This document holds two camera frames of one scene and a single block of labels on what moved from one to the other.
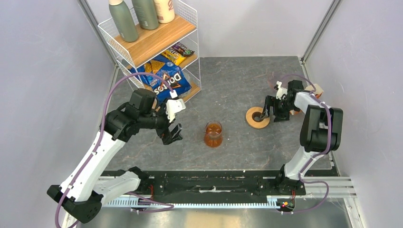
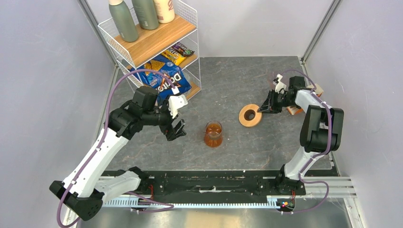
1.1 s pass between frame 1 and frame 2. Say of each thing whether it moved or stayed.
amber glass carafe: stayed
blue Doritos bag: stayed
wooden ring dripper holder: moved
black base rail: stayed
